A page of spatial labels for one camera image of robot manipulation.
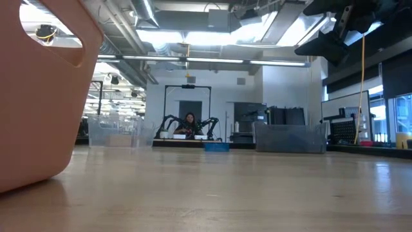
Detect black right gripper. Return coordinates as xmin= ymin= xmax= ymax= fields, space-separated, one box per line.
xmin=294 ymin=0 xmax=400 ymax=67

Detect black monitors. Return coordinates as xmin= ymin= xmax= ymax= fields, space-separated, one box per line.
xmin=266 ymin=106 xmax=306 ymax=126

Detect black pegboard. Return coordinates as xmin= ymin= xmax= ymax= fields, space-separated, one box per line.
xmin=330 ymin=117 xmax=357 ymax=145

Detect overhead light bar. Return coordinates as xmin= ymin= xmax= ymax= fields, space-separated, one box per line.
xmin=96 ymin=53 xmax=310 ymax=68

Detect grey translucent plastic bin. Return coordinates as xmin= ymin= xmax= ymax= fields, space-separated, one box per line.
xmin=252 ymin=121 xmax=328 ymax=154

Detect blue toy brick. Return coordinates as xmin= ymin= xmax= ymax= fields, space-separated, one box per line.
xmin=203 ymin=142 xmax=230 ymax=153

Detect person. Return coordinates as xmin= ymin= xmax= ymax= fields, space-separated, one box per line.
xmin=173 ymin=111 xmax=205 ymax=136

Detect clear plastic bin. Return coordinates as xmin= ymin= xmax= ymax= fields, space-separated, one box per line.
xmin=87 ymin=114 xmax=156 ymax=148

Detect black ceiling-hung device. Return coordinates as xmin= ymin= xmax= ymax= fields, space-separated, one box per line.
xmin=34 ymin=24 xmax=59 ymax=45

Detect orange plastic bin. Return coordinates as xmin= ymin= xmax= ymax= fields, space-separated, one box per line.
xmin=0 ymin=0 xmax=104 ymax=194

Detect yellow hanging cable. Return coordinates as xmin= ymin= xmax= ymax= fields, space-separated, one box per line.
xmin=353 ymin=34 xmax=367 ymax=146

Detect black background station frame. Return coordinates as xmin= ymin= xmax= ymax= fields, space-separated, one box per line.
xmin=163 ymin=84 xmax=212 ymax=136

